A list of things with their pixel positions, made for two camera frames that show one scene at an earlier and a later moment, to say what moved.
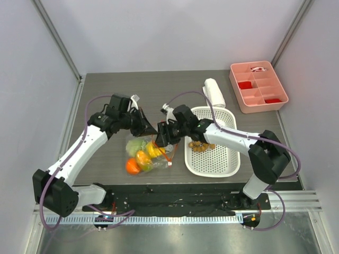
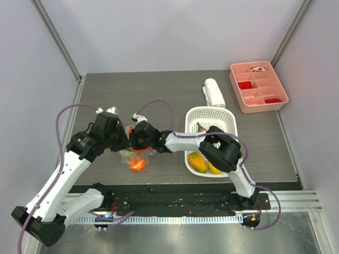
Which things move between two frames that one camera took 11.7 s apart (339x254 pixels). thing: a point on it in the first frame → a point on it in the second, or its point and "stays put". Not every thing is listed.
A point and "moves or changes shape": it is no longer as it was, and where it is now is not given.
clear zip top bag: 144,154 moves or changes shape
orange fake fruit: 132,166 → 138,165
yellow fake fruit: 155,152 → 213,170
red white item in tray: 256,69 stays put
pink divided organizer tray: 258,86 stays put
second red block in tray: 273,100 stays put
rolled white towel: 213,93 stays put
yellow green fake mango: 143,161 → 197,162
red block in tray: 243,85 stays put
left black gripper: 141,130 → 125,142
